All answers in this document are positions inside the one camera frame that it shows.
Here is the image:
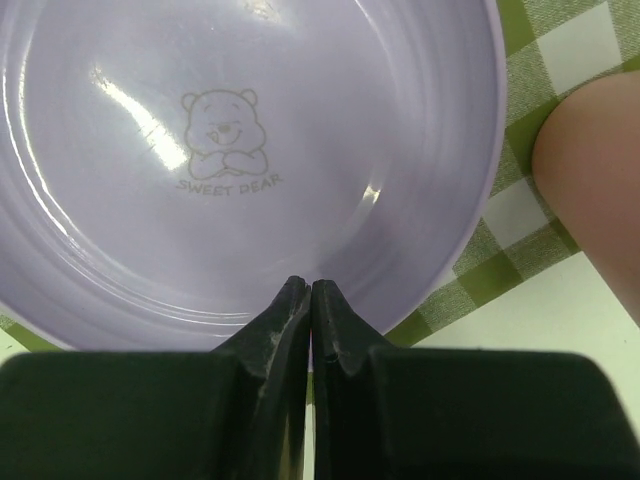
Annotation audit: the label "green white checkered cloth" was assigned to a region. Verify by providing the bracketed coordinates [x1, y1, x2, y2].
[0, 0, 640, 351]

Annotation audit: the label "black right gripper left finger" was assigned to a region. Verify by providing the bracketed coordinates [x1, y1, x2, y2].
[213, 276, 311, 479]

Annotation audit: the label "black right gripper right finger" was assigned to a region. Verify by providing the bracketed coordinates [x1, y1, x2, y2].
[310, 280, 395, 479]

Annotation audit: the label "purple plastic plate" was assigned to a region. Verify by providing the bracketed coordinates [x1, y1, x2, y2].
[0, 0, 509, 354]

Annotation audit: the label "orange plastic cup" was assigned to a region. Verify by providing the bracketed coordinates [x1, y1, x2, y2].
[532, 72, 639, 321]

